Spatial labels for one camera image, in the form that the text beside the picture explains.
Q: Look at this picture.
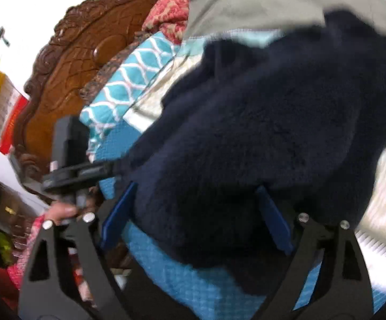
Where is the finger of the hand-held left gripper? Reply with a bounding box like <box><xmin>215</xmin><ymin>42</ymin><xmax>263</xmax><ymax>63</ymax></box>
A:
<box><xmin>90</xmin><ymin>159</ymin><xmax>132</xmax><ymax>178</ymax></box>

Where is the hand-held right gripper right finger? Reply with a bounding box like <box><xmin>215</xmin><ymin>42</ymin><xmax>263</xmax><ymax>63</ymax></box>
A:
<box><xmin>256</xmin><ymin>185</ymin><xmax>375</xmax><ymax>320</ymax></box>

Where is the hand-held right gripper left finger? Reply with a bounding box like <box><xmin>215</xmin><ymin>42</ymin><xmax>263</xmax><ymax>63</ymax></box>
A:
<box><xmin>18</xmin><ymin>182</ymin><xmax>138</xmax><ymax>320</ymax></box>

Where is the navy fleece garment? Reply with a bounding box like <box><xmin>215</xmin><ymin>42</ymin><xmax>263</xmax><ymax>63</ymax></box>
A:
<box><xmin>123</xmin><ymin>8</ymin><xmax>386</xmax><ymax>294</ymax></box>

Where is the person's left forearm plaid sleeve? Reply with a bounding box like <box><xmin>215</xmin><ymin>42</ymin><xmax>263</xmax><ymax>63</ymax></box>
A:
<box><xmin>7</xmin><ymin>216</ymin><xmax>48</xmax><ymax>289</ymax></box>

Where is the person's left hand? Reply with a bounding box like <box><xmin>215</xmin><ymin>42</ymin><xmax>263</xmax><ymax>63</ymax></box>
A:
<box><xmin>47</xmin><ymin>203</ymin><xmax>80</xmax><ymax>226</ymax></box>

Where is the carved wooden headboard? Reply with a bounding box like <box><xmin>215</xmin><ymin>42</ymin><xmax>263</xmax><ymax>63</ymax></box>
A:
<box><xmin>11</xmin><ymin>0</ymin><xmax>180</xmax><ymax>187</ymax></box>

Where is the brown paisley pillow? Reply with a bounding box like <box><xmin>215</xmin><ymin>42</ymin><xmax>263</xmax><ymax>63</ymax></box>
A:
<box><xmin>79</xmin><ymin>30</ymin><xmax>153</xmax><ymax>99</ymax></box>

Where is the teal white patterned pillow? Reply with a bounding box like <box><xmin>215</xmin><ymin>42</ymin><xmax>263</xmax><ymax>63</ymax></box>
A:
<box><xmin>80</xmin><ymin>31</ymin><xmax>182</xmax><ymax>154</ymax></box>

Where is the striped patterned bedspread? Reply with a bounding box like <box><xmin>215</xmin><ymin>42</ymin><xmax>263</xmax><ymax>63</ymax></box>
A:
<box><xmin>93</xmin><ymin>0</ymin><xmax>386</xmax><ymax>320</ymax></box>

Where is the red patterned pillow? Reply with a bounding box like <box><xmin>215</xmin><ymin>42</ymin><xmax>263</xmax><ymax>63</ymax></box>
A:
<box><xmin>142</xmin><ymin>0</ymin><xmax>220</xmax><ymax>45</ymax></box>

